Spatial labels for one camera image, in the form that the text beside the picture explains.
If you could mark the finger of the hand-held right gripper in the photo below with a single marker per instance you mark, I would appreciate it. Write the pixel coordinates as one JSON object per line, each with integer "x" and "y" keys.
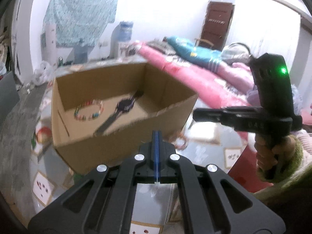
{"x": 207, "y": 114}

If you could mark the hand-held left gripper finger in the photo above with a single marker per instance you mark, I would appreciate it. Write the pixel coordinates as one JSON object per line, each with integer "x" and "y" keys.
{"x": 159, "y": 156}
{"x": 154, "y": 156}

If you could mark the brown cardboard box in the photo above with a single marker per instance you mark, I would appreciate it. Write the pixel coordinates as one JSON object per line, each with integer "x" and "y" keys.
{"x": 117, "y": 148}

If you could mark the black smartwatch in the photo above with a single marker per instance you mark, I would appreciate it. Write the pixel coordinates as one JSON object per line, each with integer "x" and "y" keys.
{"x": 125, "y": 104}

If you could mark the person's right forearm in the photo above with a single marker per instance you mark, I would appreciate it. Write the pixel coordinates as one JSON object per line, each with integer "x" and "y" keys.
{"x": 297, "y": 168}

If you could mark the person's right hand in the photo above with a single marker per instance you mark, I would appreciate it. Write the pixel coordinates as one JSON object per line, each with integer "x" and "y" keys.
{"x": 262, "y": 153}

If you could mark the printed tablecloth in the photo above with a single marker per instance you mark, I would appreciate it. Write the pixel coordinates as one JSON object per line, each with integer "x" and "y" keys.
{"x": 207, "y": 151}

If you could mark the pink blanket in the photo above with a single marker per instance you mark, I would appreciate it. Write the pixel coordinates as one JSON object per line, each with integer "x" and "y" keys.
{"x": 195, "y": 75}

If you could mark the grey bag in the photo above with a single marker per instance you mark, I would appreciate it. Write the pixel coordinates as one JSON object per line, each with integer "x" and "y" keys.
{"x": 235, "y": 53}

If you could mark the blue blanket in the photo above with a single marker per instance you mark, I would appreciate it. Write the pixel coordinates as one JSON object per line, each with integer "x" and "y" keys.
{"x": 190, "y": 48}

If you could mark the red card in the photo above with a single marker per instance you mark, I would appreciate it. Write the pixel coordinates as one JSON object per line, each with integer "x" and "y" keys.
{"x": 243, "y": 173}

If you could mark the wooden chair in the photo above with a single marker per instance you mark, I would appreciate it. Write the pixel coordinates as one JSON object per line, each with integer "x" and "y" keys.
{"x": 206, "y": 42}

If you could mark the brown door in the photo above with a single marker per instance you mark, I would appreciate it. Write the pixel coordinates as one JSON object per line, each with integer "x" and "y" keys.
{"x": 218, "y": 24}

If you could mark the white plastic bag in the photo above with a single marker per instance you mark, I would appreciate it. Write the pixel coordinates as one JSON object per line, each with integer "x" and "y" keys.
{"x": 42, "y": 72}

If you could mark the white cylinder appliance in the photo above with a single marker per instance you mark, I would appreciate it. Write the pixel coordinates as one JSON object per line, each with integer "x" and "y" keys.
{"x": 51, "y": 43}

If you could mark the grey board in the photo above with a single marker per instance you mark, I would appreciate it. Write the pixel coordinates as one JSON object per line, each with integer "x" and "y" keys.
{"x": 8, "y": 90}

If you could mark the teal wall cloth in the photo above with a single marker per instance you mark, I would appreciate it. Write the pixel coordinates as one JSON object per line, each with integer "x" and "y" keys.
{"x": 80, "y": 14}

